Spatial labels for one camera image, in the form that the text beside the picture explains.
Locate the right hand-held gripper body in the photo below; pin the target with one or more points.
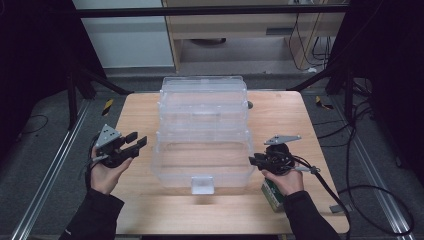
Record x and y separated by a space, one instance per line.
280 160

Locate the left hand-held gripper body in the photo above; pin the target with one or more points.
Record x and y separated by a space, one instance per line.
111 153

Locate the green cardboard box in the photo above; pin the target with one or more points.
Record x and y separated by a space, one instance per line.
271 196

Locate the clear plastic storage box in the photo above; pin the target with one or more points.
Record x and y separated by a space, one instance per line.
203 156

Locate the person's right hand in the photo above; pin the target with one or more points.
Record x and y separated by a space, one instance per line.
290 183

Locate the person's left hand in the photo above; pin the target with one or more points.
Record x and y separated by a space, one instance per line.
105 178

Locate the dark round table grommet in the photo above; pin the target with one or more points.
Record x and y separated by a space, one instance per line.
250 105

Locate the black metal stand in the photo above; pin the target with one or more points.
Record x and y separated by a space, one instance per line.
71 100
349 96

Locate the grey tape piece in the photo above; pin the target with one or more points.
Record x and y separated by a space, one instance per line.
340 208

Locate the white cabinet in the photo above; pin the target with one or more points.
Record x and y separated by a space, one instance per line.
126 43

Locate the black curtain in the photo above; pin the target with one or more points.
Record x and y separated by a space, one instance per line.
30 66
393 66

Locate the light wooden desk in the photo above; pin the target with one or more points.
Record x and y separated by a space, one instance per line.
233 25

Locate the aluminium floor rail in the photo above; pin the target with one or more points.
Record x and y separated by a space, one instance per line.
53 166
373 166

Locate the black horizontal frame bar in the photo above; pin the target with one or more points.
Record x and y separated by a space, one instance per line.
200 11

